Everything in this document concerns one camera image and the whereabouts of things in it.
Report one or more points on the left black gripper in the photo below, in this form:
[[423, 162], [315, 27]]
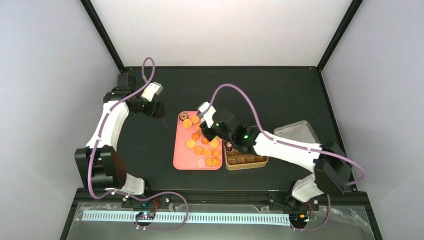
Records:
[[153, 110]]

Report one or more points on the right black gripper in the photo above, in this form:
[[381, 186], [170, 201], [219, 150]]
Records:
[[209, 135]]

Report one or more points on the pink plastic tray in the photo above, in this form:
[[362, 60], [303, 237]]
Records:
[[190, 145]]

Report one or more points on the gold cookie tin box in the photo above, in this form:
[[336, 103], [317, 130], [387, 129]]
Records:
[[235, 160]]

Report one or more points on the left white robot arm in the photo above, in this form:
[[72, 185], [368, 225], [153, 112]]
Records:
[[99, 165]]

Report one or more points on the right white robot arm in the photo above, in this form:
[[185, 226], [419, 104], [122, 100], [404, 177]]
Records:
[[328, 175]]

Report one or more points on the large round sugar cookie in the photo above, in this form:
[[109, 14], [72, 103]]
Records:
[[215, 143]]

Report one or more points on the chocolate donut cookie left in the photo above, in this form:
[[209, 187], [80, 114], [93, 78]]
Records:
[[183, 116]]

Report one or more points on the orange swirl cookie bottom right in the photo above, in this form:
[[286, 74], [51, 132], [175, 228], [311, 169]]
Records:
[[213, 162]]

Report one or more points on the clear plastic tin lid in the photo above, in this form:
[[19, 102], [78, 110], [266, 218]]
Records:
[[299, 133]]

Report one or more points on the left circuit board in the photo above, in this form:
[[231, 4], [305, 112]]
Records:
[[145, 216]]

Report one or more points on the circuit board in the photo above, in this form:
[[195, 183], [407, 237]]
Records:
[[145, 216], [299, 218]]

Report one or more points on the right circuit board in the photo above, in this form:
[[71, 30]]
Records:
[[299, 218]]

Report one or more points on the clear plastic sheet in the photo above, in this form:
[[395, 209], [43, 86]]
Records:
[[337, 223]]

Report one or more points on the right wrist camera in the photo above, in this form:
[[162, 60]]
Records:
[[205, 112]]

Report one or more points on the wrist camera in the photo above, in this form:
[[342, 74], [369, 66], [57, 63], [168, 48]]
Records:
[[153, 89], [205, 112]]

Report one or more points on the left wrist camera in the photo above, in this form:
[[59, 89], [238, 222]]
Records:
[[153, 89]]

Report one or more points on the white slotted cable rail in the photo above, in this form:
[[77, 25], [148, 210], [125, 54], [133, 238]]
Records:
[[277, 219]]

